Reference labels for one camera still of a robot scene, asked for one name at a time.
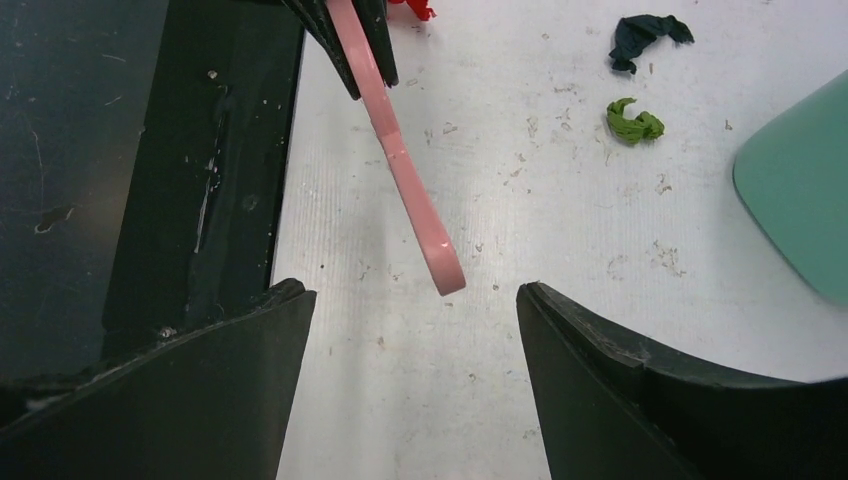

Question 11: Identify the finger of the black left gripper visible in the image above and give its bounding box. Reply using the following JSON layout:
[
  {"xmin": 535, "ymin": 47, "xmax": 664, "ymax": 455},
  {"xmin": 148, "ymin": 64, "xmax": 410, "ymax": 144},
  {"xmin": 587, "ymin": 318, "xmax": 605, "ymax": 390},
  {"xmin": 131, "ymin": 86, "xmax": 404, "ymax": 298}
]
[
  {"xmin": 282, "ymin": 0, "xmax": 361, "ymax": 100},
  {"xmin": 352, "ymin": 0, "xmax": 399, "ymax": 88}
]

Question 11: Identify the pink hand brush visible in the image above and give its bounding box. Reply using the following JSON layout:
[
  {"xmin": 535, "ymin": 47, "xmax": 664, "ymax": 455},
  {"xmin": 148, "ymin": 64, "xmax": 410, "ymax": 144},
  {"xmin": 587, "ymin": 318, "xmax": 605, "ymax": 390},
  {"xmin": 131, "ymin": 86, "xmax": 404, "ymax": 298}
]
[{"xmin": 327, "ymin": 0, "xmax": 466, "ymax": 296}]

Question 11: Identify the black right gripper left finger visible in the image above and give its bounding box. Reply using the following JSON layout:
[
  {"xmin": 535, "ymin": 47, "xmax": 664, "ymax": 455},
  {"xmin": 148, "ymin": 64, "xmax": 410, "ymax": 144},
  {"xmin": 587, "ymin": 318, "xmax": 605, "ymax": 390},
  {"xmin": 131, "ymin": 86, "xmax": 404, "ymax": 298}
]
[{"xmin": 1, "ymin": 278, "xmax": 316, "ymax": 479}]

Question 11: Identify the red paper scrap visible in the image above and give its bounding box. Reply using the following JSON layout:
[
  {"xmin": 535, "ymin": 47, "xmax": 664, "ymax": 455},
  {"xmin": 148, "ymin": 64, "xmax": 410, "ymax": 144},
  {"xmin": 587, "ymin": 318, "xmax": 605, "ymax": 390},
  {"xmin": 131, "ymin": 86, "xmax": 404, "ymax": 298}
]
[{"xmin": 388, "ymin": 0, "xmax": 437, "ymax": 22}]

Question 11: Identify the green plastic bin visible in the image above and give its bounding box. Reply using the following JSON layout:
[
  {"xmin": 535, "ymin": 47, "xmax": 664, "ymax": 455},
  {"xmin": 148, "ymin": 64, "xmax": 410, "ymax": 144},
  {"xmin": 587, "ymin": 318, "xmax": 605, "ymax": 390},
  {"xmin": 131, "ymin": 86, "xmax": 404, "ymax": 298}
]
[{"xmin": 732, "ymin": 73, "xmax": 847, "ymax": 306}]

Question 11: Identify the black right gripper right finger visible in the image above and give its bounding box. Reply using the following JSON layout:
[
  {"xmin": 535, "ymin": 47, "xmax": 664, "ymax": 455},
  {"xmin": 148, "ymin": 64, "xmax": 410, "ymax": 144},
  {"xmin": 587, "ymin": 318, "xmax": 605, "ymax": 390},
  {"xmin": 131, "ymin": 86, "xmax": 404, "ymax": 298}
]
[{"xmin": 516, "ymin": 282, "xmax": 847, "ymax": 479}]

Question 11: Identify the green paper scrap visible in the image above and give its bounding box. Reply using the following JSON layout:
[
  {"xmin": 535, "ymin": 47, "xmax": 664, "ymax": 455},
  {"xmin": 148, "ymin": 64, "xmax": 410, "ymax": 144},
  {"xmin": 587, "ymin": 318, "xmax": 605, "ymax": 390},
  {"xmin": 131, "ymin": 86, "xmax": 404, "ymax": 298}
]
[{"xmin": 606, "ymin": 97, "xmax": 665, "ymax": 145}]

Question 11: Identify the dark navy paper scrap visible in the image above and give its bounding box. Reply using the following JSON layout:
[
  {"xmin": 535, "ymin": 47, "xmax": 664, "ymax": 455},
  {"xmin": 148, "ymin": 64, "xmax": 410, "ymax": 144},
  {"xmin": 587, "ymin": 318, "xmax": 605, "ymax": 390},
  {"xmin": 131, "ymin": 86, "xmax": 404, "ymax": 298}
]
[{"xmin": 608, "ymin": 14, "xmax": 695, "ymax": 75}]

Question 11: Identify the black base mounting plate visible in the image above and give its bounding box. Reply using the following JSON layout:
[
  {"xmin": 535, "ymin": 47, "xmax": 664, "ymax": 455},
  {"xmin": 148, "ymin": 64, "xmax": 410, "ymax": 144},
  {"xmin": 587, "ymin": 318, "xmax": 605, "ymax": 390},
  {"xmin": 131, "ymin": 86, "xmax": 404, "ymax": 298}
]
[{"xmin": 101, "ymin": 1, "xmax": 304, "ymax": 359}]

